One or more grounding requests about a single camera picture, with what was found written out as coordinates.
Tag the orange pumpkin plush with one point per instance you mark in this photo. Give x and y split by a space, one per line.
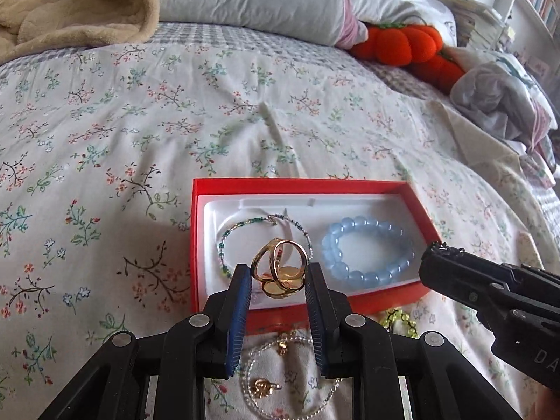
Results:
400 43

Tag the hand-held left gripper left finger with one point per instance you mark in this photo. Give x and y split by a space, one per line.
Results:
239 315

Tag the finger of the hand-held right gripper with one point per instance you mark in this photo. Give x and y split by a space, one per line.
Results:
472 262
450 282

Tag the beige fleece blanket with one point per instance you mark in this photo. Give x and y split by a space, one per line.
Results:
65 4

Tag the red jewelry box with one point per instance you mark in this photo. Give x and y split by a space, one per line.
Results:
210 227

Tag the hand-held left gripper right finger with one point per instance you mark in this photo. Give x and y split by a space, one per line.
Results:
316 315

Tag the stack of books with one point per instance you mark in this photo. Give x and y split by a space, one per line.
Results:
479 22

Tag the crumpled grey quilt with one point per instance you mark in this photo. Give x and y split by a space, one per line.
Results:
498 92

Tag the floral bed sheet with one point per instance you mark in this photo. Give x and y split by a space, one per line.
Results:
131 140

